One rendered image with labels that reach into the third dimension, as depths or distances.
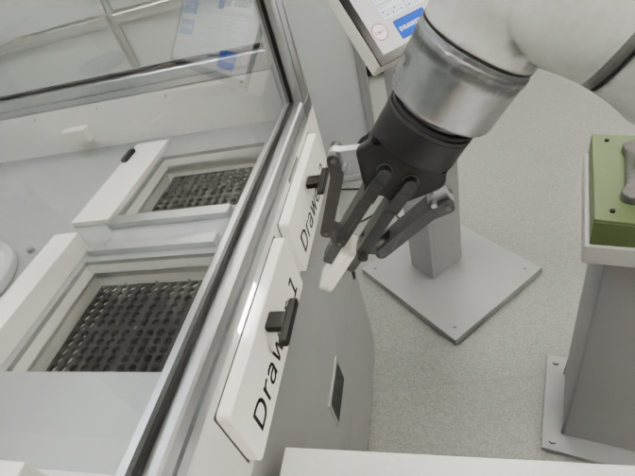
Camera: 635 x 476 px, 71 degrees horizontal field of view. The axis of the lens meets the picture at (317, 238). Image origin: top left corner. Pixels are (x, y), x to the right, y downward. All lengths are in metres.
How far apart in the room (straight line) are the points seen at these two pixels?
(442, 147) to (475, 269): 1.46
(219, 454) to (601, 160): 0.81
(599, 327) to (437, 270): 0.80
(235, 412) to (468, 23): 0.43
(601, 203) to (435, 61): 0.58
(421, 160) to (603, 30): 0.14
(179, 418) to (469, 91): 0.37
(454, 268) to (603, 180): 0.97
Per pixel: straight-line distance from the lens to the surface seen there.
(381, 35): 1.11
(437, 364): 1.60
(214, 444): 0.54
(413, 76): 0.34
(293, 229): 0.73
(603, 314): 1.06
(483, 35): 0.32
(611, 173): 0.95
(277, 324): 0.59
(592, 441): 1.50
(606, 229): 0.85
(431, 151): 0.36
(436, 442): 1.48
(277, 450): 0.71
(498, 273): 1.80
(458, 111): 0.34
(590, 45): 0.31
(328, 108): 2.24
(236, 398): 0.53
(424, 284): 1.76
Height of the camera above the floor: 1.35
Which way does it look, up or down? 39 degrees down
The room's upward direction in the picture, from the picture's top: 18 degrees counter-clockwise
